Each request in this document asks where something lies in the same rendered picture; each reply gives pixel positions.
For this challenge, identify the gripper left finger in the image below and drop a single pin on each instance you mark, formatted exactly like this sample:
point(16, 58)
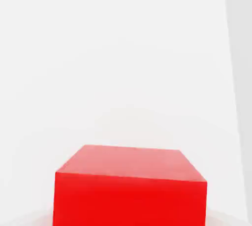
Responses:
point(42, 221)

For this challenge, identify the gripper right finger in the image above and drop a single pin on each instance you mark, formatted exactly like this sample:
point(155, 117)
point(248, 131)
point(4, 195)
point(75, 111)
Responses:
point(216, 221)

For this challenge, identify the small red cube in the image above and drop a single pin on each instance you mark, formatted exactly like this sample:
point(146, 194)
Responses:
point(130, 200)

